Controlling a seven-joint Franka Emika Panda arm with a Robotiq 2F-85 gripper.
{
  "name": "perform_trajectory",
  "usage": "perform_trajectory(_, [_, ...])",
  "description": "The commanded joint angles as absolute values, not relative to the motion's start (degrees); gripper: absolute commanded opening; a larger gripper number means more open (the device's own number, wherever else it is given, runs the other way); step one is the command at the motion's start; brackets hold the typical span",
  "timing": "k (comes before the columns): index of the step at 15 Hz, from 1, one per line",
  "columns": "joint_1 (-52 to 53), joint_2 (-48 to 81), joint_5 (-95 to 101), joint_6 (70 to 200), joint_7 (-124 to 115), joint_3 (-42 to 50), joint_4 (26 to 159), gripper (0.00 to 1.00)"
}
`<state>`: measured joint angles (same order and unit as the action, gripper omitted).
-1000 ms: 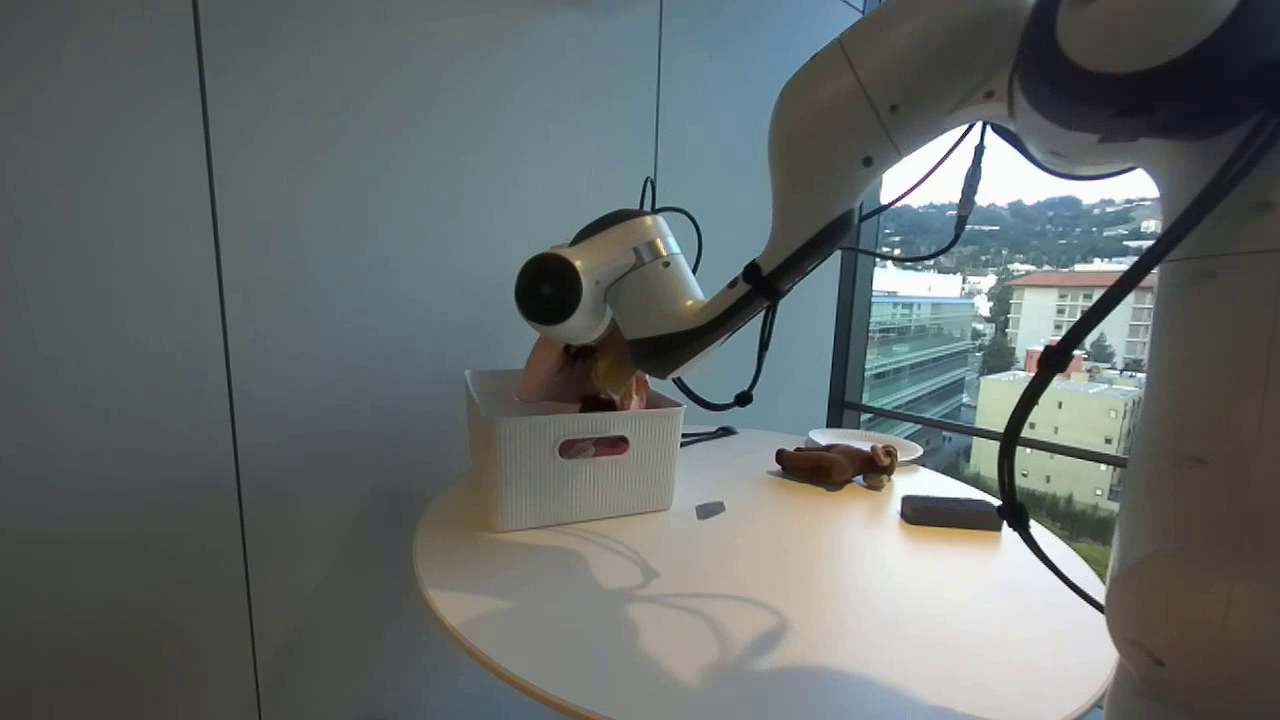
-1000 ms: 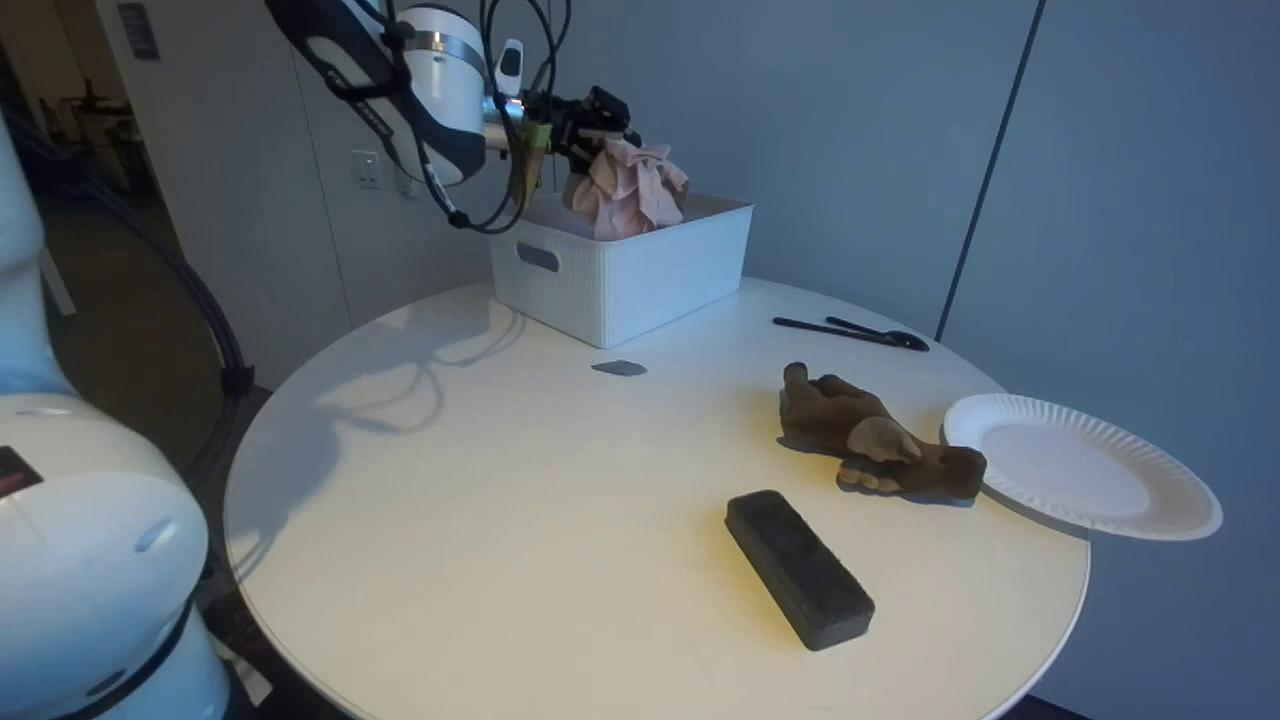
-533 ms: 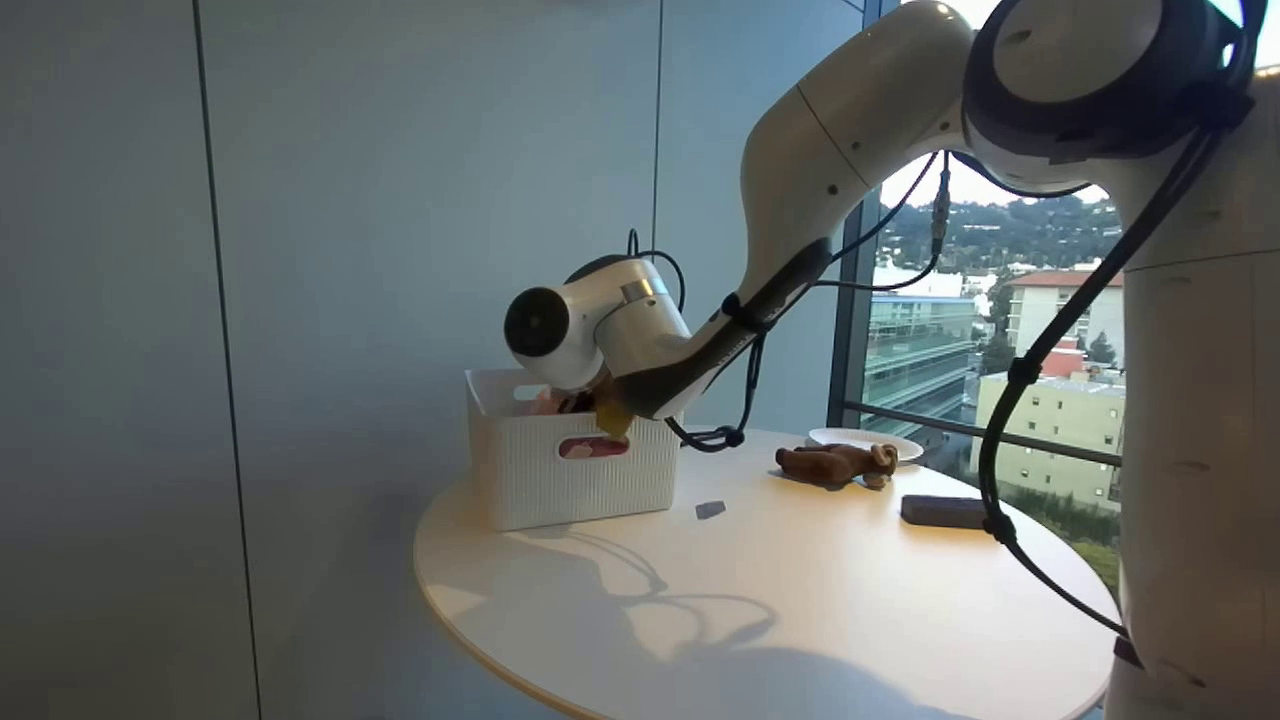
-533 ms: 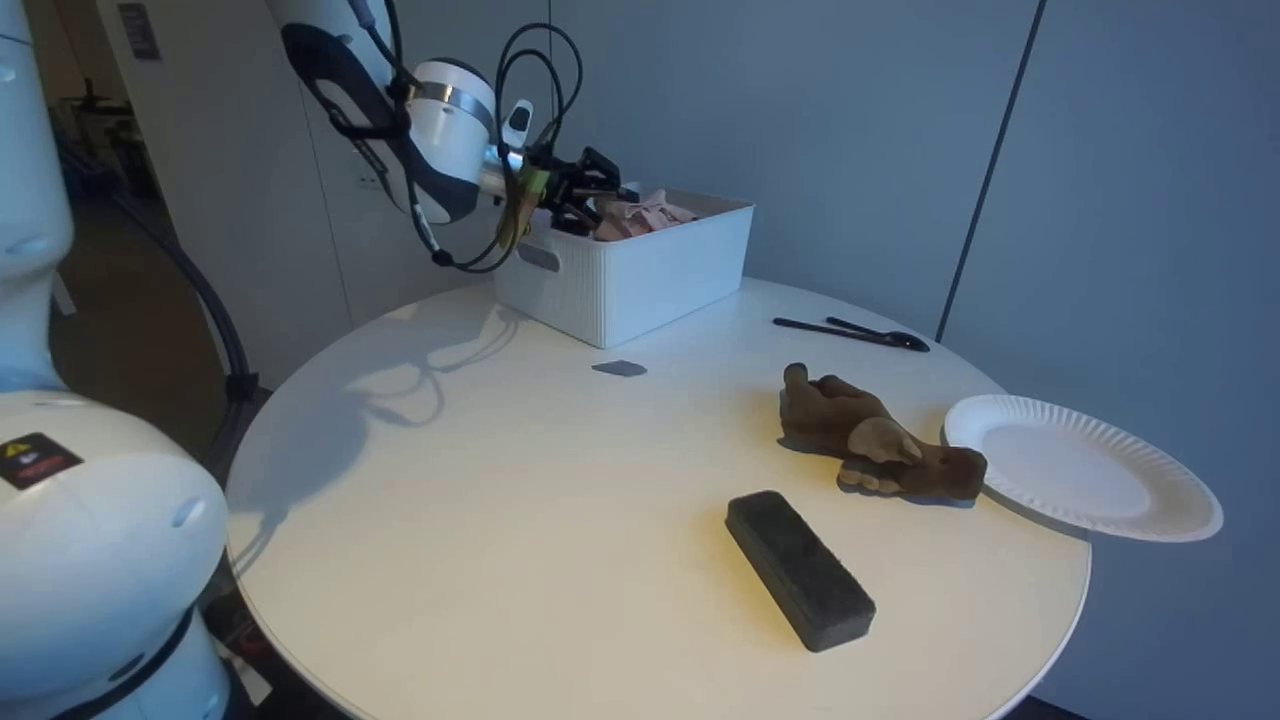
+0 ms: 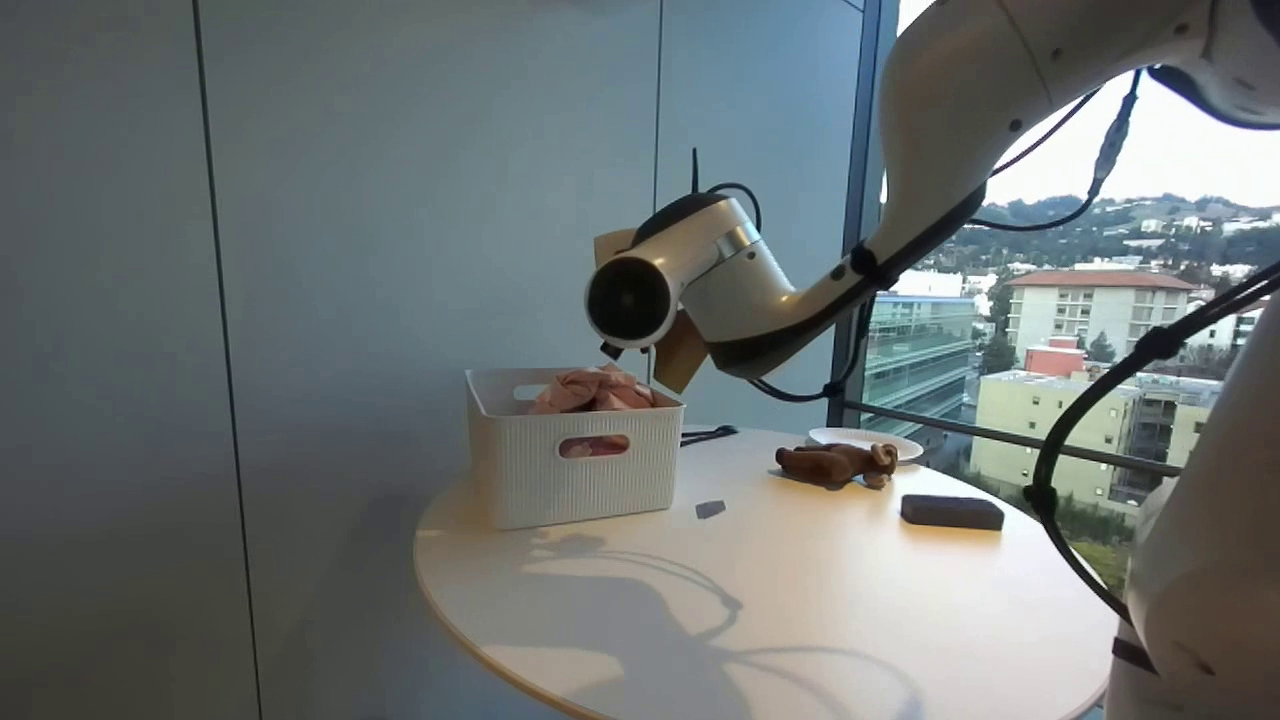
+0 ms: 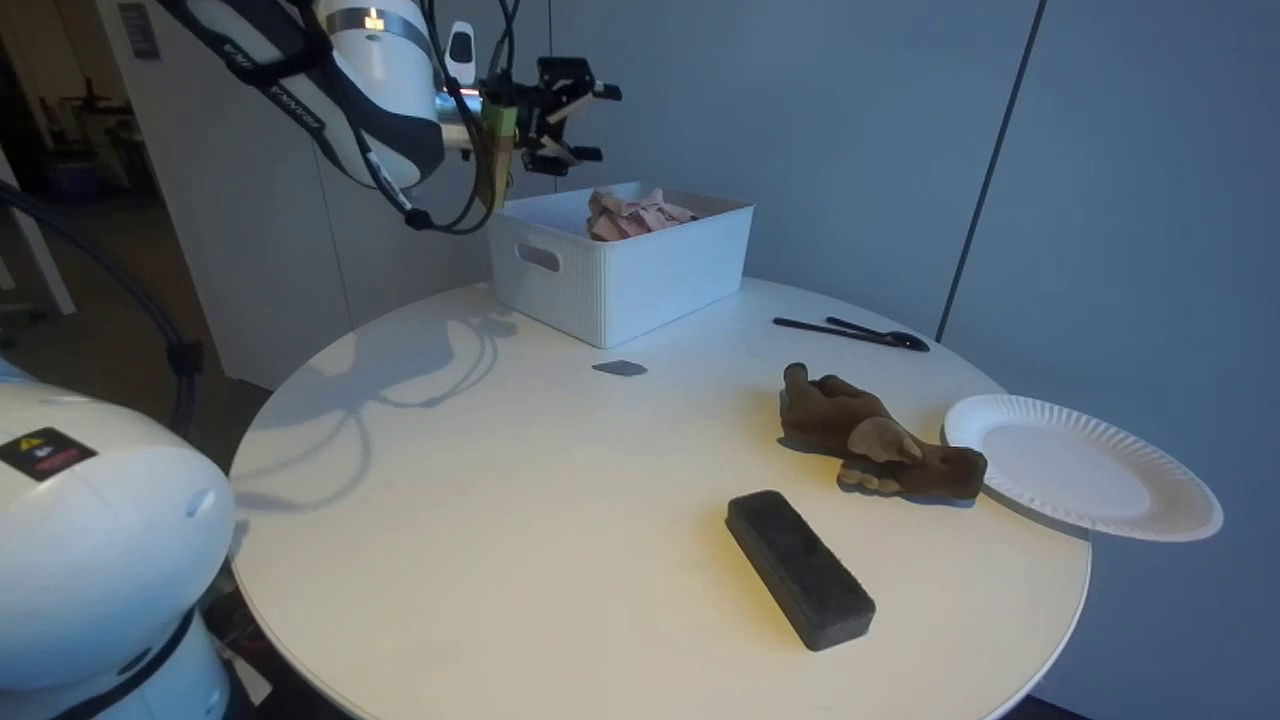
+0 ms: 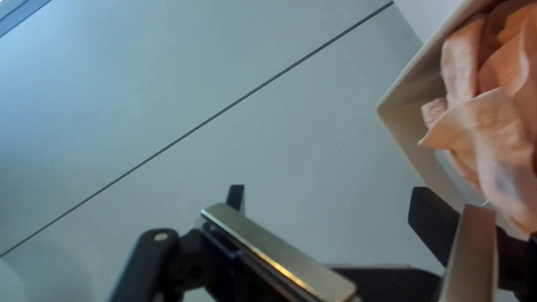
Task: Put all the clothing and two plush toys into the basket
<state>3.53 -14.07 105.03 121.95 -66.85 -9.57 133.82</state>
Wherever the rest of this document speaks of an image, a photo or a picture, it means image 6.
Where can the peach cloth garment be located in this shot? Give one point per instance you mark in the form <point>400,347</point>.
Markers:
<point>642,217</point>

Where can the thin black pen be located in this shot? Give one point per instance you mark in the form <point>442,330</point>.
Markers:
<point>814,326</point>

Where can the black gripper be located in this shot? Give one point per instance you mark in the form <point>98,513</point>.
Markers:
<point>539,120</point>

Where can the black rectangular block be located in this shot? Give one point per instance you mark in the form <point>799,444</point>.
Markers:
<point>801,571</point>

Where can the white plastic basket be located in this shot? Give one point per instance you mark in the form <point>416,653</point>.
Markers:
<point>625,286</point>

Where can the brown plush toy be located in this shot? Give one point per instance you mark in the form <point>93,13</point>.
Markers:
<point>867,433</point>

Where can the white paper plate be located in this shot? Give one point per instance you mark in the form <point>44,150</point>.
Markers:
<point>1066,467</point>

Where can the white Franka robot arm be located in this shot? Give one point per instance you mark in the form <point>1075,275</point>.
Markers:
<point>384,82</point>

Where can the small grey flat tile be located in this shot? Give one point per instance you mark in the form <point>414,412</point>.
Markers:
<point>623,371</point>

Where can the yellow wrist camera box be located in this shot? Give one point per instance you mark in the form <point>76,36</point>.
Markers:
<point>498,146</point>

